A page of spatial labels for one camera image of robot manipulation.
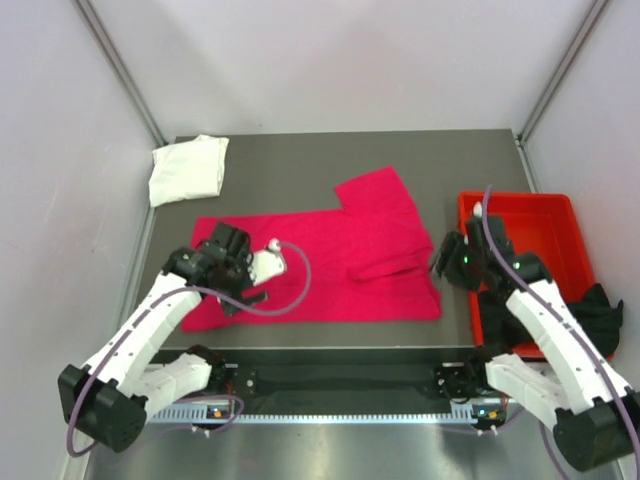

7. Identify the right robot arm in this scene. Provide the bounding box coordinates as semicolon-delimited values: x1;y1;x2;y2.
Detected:
432;231;639;472

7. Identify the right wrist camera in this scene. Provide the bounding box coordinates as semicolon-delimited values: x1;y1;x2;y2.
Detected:
465;202;514;256

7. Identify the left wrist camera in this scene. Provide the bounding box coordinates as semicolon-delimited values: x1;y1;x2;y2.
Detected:
247;239;287;287

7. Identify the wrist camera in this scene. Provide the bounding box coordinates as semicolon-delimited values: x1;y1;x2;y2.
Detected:
247;239;287;287
465;202;514;256

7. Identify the left aluminium frame post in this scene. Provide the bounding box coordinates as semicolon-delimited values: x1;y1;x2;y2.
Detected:
71;0;167;147

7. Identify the aluminium frame post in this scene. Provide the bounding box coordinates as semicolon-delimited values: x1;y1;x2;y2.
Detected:
71;0;167;147
516;0;611;148

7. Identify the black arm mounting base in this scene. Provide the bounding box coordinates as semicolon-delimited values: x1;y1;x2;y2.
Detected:
214;347;497;416

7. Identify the red plastic bin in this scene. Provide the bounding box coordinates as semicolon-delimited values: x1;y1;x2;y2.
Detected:
457;190;601;361

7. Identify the folded white t-shirt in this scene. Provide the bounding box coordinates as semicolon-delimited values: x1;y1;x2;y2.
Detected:
148;134;229;208

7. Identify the black t-shirt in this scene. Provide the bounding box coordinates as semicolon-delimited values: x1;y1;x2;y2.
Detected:
472;283;624;360

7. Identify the slotted grey cable duct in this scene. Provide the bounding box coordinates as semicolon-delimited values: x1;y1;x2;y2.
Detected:
149;402;506;425

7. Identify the right aluminium frame post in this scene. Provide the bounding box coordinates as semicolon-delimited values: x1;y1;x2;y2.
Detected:
516;0;611;148

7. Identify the pink t-shirt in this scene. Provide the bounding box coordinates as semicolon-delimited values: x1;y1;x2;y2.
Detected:
182;167;442;332

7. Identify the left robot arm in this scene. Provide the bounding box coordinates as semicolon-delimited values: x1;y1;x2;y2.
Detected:
57;223;287;453

